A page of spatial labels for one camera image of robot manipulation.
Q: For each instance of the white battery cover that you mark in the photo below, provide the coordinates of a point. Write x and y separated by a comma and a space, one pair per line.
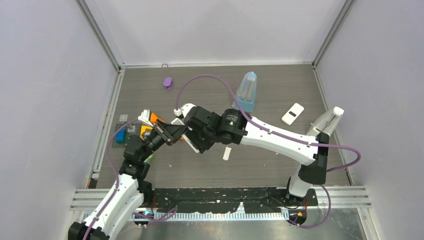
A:
227, 153

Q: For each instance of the green owl toy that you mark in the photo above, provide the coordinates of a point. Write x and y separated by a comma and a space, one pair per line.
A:
149, 159

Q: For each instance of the white remote control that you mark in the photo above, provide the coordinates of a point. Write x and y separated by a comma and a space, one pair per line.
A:
178, 121

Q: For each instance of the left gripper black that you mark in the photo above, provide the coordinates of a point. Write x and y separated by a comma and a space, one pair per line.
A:
171, 134

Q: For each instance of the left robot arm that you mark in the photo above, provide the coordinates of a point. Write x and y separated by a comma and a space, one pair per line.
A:
130, 189

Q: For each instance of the yellow tape measure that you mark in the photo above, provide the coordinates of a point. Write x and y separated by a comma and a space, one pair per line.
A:
145, 131

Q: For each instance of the purple cap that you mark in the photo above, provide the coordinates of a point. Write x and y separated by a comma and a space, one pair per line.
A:
168, 83

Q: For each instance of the blue lego brick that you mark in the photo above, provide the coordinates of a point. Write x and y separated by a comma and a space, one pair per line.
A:
120, 136

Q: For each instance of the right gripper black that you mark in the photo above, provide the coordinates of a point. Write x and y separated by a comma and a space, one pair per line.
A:
191, 134

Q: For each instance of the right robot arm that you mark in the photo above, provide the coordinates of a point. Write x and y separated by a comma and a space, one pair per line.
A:
236, 127

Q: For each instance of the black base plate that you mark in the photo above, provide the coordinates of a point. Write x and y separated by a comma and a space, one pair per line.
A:
224, 200

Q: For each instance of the small white remote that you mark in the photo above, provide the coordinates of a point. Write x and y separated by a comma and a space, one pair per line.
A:
292, 114

